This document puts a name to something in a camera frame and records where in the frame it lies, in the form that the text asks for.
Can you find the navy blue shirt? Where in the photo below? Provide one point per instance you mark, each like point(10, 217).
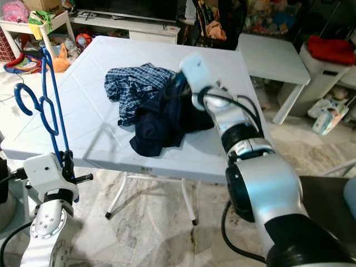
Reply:
point(161, 125)

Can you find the white folding chair grey seat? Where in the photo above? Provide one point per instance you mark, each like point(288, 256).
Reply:
point(322, 200)

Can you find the white plastic folding table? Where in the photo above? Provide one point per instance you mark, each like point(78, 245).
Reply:
point(105, 144)

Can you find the white storage drawer box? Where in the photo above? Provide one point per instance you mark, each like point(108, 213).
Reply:
point(320, 83)

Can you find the white kids shelf table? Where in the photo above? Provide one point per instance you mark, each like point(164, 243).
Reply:
point(18, 26)

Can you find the blue plaid shirt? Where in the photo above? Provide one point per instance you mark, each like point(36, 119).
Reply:
point(130, 89)

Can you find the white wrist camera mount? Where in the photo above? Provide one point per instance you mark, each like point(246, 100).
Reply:
point(44, 172)
point(196, 71)

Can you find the pink backpack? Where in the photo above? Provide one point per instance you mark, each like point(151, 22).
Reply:
point(15, 11)

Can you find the black television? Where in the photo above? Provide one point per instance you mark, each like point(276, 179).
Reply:
point(128, 8)

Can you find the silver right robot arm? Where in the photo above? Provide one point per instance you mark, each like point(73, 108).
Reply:
point(267, 189)

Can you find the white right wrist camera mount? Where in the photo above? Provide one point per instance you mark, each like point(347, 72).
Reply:
point(196, 71)

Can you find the red round toy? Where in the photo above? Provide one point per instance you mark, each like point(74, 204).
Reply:
point(83, 41)

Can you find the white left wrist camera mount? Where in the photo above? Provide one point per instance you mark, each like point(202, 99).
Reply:
point(44, 172)

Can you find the orange plush toy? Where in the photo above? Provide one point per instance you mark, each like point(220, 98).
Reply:
point(58, 64)

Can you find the blue plastic hanger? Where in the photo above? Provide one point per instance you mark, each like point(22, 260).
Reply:
point(41, 103)

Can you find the wet wipes packet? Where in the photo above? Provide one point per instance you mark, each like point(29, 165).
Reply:
point(331, 117)

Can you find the red cloth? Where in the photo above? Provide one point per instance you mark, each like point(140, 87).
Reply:
point(331, 49)

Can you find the white television stand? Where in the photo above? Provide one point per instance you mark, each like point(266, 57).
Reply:
point(122, 28)

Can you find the brown cardboard box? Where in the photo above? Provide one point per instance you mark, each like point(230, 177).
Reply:
point(41, 4)

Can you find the small white table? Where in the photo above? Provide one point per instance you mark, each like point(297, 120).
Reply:
point(272, 55)

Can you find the red blue floor toy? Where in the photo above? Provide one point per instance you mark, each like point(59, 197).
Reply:
point(22, 65)

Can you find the blue grey seat cushion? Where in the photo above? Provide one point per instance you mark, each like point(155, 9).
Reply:
point(350, 197)

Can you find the green yellow cloth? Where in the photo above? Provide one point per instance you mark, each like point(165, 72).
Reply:
point(40, 22)

